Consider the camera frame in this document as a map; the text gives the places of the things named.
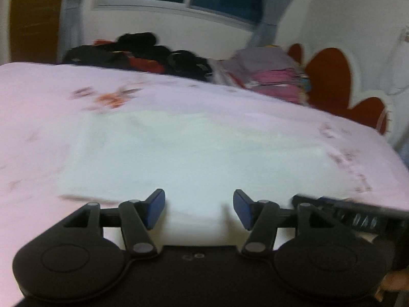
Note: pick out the pink floral bedsheet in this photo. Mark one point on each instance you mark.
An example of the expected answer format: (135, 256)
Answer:
(38, 118)

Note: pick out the person's right hand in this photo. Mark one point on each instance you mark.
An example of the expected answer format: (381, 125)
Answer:
(394, 283)

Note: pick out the white knit garment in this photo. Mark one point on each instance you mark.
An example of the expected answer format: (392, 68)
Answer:
(191, 153)

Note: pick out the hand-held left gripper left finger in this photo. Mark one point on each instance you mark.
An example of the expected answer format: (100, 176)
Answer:
(156, 207)

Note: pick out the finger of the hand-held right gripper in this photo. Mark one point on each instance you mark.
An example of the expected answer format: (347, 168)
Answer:
(305, 199)

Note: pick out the grey curtain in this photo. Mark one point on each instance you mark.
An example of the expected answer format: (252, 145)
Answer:
(68, 16)
(270, 12)

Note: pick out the red and white headboard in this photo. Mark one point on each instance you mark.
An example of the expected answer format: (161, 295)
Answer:
(329, 83)

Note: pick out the stack of folded clothes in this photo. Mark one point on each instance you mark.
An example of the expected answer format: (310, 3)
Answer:
(271, 73)

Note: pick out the brown wooden door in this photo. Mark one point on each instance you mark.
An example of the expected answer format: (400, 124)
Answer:
(32, 16)

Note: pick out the red garment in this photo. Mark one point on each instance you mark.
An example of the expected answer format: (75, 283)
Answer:
(147, 64)

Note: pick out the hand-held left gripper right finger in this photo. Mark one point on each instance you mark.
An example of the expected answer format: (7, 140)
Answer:
(242, 208)

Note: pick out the pile of black clothes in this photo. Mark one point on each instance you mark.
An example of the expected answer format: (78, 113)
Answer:
(182, 59)

